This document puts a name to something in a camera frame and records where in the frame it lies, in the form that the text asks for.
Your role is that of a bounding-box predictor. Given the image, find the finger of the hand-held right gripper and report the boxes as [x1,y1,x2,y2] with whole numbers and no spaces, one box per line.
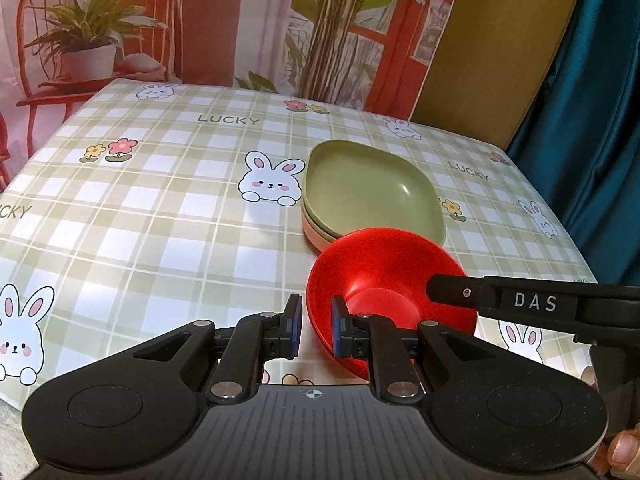
[426,272,640,347]

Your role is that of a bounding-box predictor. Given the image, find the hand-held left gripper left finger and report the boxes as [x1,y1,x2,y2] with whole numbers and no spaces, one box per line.
[132,292,304,404]

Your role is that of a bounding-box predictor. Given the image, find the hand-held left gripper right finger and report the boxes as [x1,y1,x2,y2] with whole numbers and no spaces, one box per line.
[330,295,494,404]

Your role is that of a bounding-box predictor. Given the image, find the beige square plate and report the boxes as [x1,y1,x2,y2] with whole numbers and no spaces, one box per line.
[301,214,335,255]

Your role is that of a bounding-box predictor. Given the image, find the person's right hand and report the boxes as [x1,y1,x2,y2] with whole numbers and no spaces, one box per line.
[586,422,640,476]

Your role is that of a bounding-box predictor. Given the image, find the checked rabbit print tablecloth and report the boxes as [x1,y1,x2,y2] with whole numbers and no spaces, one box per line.
[0,78,601,408]

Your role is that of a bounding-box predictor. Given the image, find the teal curtain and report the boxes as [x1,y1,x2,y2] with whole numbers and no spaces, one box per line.
[505,0,640,286]

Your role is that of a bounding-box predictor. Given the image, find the olive yellow panel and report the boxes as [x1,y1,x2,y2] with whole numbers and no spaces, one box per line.
[410,0,591,151]

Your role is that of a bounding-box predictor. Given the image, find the printed backdrop cloth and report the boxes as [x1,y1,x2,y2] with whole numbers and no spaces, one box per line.
[0,0,468,193]

